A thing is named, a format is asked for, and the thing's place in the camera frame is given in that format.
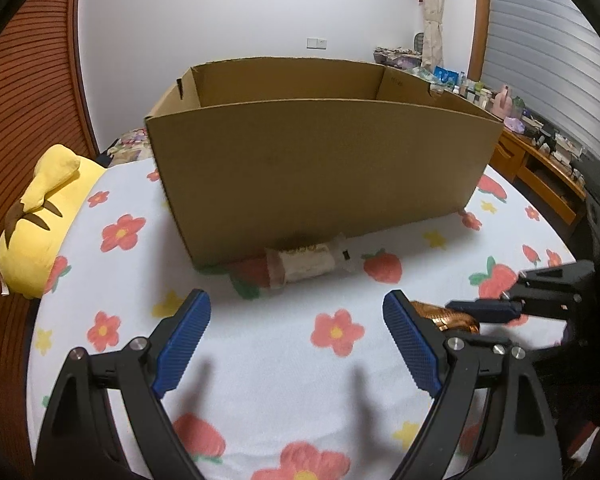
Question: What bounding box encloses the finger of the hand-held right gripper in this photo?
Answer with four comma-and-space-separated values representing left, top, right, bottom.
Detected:
447, 259, 597, 319
474, 309, 522, 326

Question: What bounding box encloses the pink bottle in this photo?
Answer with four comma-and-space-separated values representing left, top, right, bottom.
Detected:
497, 85, 513, 121

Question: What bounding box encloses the wooden window frame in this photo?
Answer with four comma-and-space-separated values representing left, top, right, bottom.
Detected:
467, 0, 491, 81

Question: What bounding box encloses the clear cracker packet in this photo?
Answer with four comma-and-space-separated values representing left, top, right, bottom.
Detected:
264, 241, 341, 291

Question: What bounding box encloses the brown cardboard box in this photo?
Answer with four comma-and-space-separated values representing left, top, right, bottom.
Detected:
145, 56, 505, 268

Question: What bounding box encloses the copper foil snack packet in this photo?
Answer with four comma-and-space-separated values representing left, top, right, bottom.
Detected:
412, 301, 481, 336

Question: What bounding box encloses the wooden sideboard cabinet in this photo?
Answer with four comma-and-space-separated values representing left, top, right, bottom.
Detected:
490, 125, 588, 236

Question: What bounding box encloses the white floral bed sheet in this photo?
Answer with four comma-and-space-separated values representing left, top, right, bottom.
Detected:
25, 157, 578, 480

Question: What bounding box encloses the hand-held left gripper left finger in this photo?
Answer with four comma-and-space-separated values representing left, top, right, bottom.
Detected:
35, 288, 212, 480

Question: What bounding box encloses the grey window blind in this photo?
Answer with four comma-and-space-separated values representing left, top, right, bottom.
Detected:
482, 0, 600, 146

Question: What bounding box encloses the small white packet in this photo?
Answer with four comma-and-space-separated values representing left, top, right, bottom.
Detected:
330, 232, 363, 276

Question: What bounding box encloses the yellow plush toy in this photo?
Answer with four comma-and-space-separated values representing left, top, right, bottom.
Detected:
0, 144, 107, 301

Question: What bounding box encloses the wooden louvred wardrobe door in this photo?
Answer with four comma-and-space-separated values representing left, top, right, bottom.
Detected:
0, 0, 101, 311

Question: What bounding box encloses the wooden desk with clutter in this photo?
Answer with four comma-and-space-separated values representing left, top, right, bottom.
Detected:
372, 45, 588, 171

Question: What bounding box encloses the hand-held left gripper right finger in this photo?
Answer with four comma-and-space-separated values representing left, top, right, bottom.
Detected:
382, 290, 563, 480

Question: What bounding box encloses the multicolour floral bedding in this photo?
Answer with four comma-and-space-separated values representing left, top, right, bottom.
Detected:
105, 127, 156, 166

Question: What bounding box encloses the cream patterned curtain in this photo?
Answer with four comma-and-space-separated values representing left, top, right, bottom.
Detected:
417, 0, 448, 68

